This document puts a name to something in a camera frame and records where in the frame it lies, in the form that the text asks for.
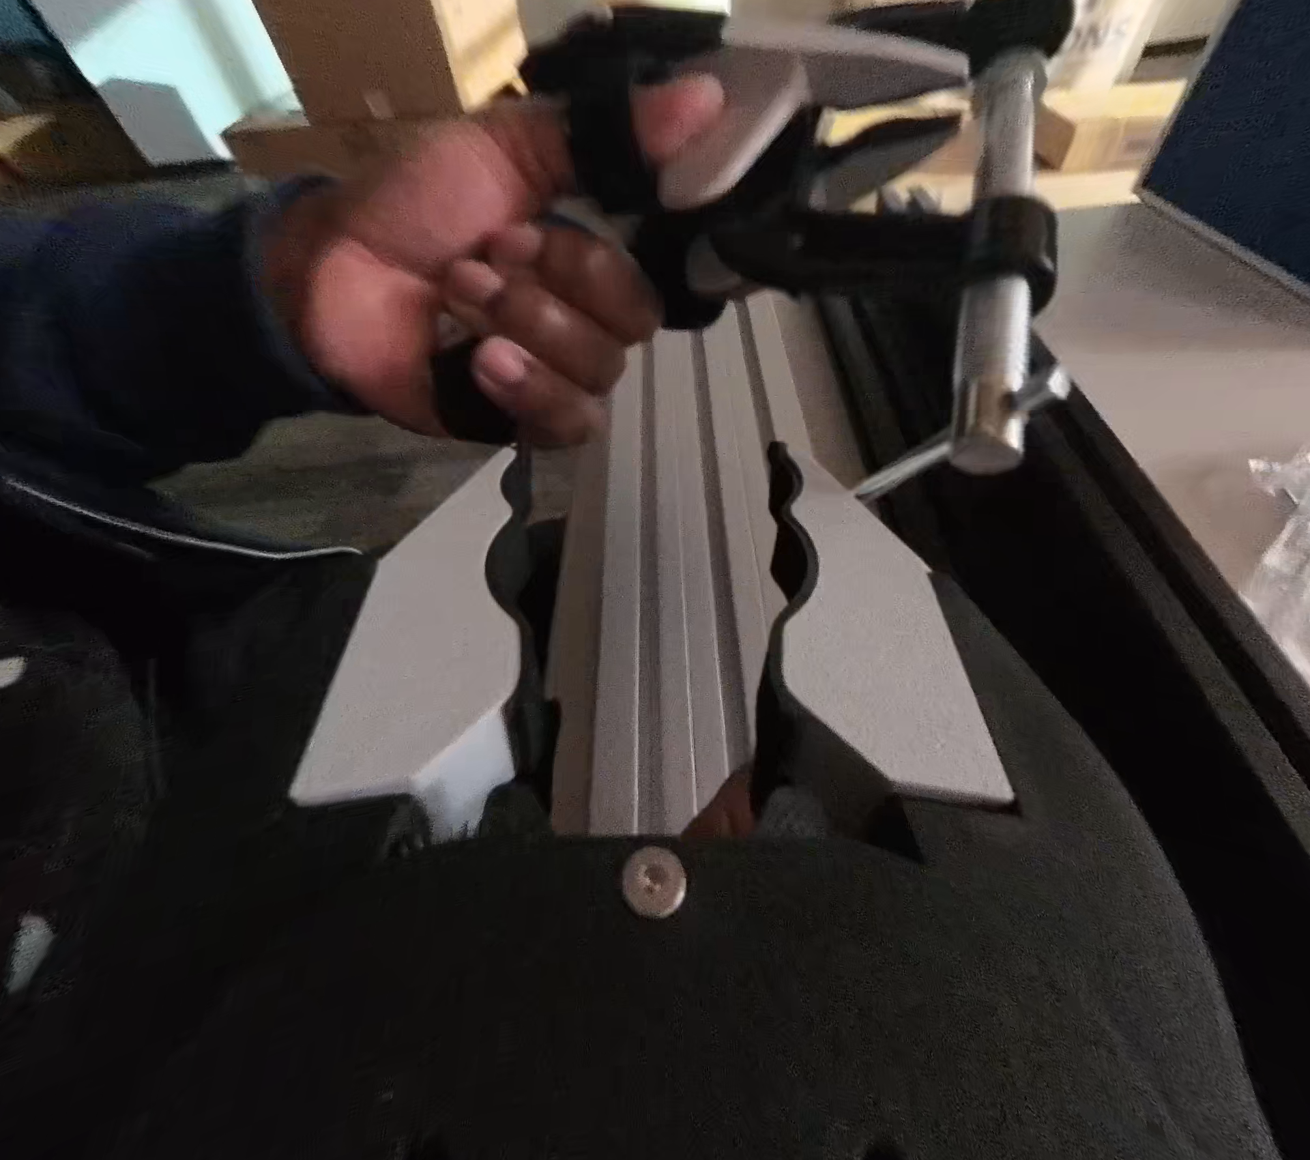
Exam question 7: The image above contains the grey desk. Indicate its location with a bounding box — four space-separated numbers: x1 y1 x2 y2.
817 186 1310 1027

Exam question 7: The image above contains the grey aluminium extrusion beam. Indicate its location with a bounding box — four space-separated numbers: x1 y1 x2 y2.
546 290 871 838

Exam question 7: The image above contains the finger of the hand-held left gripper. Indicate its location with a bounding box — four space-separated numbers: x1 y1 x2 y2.
816 107 964 180
654 17 971 209

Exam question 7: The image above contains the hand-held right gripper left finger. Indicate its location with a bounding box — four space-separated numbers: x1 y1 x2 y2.
288 448 561 841

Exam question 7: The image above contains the pile of bagged black clamps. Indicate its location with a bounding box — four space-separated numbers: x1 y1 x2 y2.
1243 448 1310 607

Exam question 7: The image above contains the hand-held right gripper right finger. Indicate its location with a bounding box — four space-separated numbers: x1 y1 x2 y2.
750 441 1016 808

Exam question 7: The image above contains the small cardboard box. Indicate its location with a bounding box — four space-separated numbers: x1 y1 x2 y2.
1034 78 1188 172

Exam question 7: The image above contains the black C-clamp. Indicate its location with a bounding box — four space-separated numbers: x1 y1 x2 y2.
716 0 1076 503

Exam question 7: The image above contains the dark blue cardboard box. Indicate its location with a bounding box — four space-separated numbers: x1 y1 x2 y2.
1135 0 1310 301

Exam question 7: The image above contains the person's dark blue top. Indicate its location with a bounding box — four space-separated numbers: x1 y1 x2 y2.
0 464 380 874

